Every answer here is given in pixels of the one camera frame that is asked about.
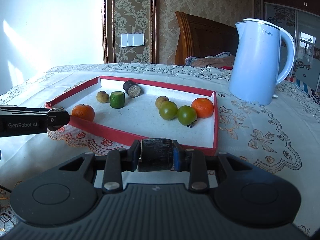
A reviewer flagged large orange tangerine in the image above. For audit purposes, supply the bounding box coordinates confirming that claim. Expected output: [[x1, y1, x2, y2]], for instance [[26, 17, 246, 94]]
[[72, 104, 95, 122]]

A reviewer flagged white wall switch panel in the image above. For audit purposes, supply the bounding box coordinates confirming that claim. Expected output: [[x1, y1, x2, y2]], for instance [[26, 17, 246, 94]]
[[120, 33, 145, 48]]

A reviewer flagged green cucumber piece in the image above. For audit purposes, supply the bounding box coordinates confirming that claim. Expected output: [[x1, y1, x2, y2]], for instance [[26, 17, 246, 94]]
[[110, 91, 125, 109]]

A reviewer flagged left brown longan fruit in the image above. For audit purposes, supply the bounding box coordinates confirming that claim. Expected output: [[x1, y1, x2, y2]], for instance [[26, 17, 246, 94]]
[[96, 90, 110, 103]]

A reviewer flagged right brown longan fruit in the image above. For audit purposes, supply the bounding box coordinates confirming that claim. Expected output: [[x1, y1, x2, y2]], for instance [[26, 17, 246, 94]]
[[155, 96, 169, 109]]

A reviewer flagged small orange tangerine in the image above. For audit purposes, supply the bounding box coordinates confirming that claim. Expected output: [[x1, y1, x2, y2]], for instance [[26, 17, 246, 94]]
[[191, 98, 214, 119]]

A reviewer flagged green tomato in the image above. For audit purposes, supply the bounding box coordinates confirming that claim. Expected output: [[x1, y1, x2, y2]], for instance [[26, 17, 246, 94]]
[[159, 101, 178, 120], [177, 105, 197, 128]]

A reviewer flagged sliding door wardrobe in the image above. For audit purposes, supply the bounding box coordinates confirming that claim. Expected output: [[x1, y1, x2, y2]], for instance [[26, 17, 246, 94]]
[[265, 3, 319, 92]]

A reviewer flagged red shallow cardboard tray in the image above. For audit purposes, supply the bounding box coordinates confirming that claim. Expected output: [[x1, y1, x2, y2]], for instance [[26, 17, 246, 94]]
[[46, 76, 219, 155]]

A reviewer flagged white electric kettle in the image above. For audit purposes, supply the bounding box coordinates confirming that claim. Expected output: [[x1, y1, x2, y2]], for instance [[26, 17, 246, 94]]
[[229, 18, 295, 106]]

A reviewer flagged black sugarcane piece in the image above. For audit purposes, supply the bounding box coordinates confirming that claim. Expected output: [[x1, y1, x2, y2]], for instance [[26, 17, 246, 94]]
[[138, 138, 173, 172], [123, 80, 141, 98]]

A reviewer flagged brown wooden headboard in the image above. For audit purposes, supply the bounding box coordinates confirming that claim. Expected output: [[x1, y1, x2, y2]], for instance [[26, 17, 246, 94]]
[[175, 11, 239, 65]]

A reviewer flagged brown longan fruit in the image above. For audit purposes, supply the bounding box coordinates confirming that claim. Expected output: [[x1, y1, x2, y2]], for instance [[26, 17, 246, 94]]
[[96, 90, 110, 103], [155, 96, 169, 109]]

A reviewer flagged dark brown dried fruit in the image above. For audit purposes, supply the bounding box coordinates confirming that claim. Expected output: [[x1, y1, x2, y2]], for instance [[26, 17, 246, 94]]
[[50, 107, 66, 112]]

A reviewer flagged bedding pile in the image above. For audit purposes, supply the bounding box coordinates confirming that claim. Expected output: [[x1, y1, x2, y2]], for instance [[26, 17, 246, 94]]
[[185, 51, 235, 69]]

